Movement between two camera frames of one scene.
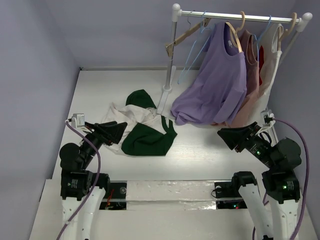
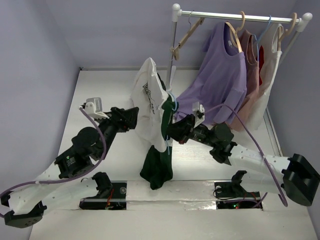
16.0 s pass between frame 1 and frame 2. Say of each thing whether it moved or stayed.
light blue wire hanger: moved
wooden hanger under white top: stayed
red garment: stayed
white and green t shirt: moved
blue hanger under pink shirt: stayed
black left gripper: moved
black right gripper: moved
